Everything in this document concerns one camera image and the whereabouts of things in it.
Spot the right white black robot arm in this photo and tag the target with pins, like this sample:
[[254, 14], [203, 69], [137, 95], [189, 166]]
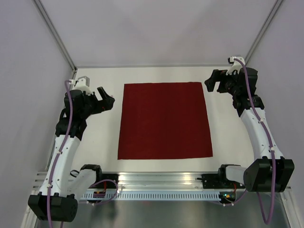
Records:
[[270, 169]]

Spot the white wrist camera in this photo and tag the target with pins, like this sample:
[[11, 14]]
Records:
[[82, 84], [237, 63]]

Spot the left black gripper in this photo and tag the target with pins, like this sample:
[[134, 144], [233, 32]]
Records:
[[105, 104]]

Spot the left aluminium frame post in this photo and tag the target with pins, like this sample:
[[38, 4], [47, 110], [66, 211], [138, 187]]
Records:
[[54, 33]]

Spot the dark red cloth napkin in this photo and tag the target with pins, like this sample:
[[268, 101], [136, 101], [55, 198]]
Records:
[[164, 121]]

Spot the aluminium mounting rail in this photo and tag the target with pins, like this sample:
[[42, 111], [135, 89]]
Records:
[[137, 181]]

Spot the right aluminium frame post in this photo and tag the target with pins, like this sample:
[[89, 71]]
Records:
[[269, 19]]

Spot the aluminium frame post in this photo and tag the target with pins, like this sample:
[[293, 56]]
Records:
[[269, 19], [54, 33]]

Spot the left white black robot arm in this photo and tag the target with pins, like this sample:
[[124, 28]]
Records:
[[58, 197]]

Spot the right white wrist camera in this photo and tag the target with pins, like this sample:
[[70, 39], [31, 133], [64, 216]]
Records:
[[237, 63]]

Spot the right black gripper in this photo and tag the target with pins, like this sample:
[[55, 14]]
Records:
[[223, 78]]

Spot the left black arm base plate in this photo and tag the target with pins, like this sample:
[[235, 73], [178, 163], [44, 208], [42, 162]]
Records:
[[109, 184]]

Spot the white slotted cable duct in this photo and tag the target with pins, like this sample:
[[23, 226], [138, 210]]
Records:
[[154, 195]]

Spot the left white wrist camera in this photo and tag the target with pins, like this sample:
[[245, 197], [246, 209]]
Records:
[[82, 84]]

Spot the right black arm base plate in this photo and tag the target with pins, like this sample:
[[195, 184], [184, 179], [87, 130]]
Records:
[[214, 181]]

